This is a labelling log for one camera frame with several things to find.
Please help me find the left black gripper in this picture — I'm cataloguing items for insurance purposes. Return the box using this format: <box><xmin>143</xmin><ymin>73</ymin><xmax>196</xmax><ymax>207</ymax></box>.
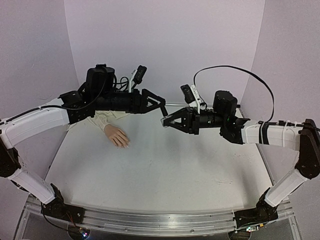
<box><xmin>96</xmin><ymin>88</ymin><xmax>168</xmax><ymax>115</ymax></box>

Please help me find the black nail polish brush cap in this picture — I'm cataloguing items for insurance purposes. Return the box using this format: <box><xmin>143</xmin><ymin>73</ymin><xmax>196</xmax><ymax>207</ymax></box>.
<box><xmin>160</xmin><ymin>105</ymin><xmax>168</xmax><ymax>117</ymax></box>

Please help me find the clear nail polish bottle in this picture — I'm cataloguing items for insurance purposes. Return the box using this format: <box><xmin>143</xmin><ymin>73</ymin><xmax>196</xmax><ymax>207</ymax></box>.
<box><xmin>160</xmin><ymin>116</ymin><xmax>171</xmax><ymax>128</ymax></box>

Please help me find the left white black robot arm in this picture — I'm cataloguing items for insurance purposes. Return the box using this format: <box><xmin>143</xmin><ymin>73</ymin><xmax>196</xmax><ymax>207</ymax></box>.
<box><xmin>0</xmin><ymin>64</ymin><xmax>167</xmax><ymax>219</ymax></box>

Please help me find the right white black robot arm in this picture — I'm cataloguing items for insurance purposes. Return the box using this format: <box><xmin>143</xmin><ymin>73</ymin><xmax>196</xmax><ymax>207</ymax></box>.
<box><xmin>161</xmin><ymin>90</ymin><xmax>320</xmax><ymax>212</ymax></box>

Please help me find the mannequin hand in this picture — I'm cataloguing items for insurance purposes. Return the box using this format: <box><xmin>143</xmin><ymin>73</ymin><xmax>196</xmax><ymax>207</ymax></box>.
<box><xmin>104</xmin><ymin>124</ymin><xmax>130</xmax><ymax>148</ymax></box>

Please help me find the cream cloth sleeve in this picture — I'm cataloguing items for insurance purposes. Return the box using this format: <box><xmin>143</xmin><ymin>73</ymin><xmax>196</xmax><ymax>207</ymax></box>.
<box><xmin>85</xmin><ymin>110</ymin><xmax>129</xmax><ymax>131</ymax></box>

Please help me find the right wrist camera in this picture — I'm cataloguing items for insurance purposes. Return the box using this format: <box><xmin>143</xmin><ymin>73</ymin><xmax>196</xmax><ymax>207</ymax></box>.
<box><xmin>180</xmin><ymin>84</ymin><xmax>204</xmax><ymax>114</ymax></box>

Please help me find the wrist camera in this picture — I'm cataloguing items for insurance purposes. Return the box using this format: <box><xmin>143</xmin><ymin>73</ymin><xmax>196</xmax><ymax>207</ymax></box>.
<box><xmin>180</xmin><ymin>84</ymin><xmax>204</xmax><ymax>114</ymax></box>
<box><xmin>127</xmin><ymin>65</ymin><xmax>147</xmax><ymax>93</ymax></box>

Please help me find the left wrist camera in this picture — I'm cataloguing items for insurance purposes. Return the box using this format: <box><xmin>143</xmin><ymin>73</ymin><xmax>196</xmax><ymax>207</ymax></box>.
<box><xmin>127</xmin><ymin>65</ymin><xmax>147</xmax><ymax>93</ymax></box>

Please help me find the right black camera cable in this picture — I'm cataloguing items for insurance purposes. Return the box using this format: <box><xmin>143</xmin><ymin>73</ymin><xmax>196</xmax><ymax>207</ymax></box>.
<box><xmin>193</xmin><ymin>65</ymin><xmax>275</xmax><ymax>123</ymax></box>

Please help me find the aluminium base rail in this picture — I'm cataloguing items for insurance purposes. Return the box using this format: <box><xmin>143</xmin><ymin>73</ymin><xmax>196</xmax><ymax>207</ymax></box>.
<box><xmin>26</xmin><ymin>196</ymin><xmax>295</xmax><ymax>237</ymax></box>

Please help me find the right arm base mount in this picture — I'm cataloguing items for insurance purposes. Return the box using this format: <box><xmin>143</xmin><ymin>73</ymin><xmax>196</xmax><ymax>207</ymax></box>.
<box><xmin>233</xmin><ymin>199</ymin><xmax>278</xmax><ymax>230</ymax></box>

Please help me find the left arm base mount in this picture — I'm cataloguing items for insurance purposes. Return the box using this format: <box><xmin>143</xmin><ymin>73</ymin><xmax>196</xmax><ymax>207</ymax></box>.
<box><xmin>41</xmin><ymin>196</ymin><xmax>85</xmax><ymax>224</ymax></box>

